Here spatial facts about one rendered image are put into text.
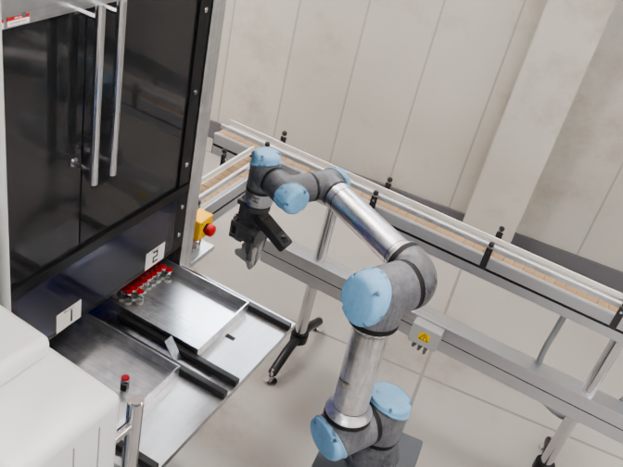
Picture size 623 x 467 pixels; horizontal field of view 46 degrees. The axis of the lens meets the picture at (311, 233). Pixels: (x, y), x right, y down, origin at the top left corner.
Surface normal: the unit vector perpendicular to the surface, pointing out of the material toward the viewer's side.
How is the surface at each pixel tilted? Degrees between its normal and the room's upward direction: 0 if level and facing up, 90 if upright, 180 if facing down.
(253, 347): 0
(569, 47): 90
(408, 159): 90
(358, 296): 82
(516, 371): 90
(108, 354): 0
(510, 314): 0
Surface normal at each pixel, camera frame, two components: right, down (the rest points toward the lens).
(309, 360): 0.20, -0.81
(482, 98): -0.35, 0.47
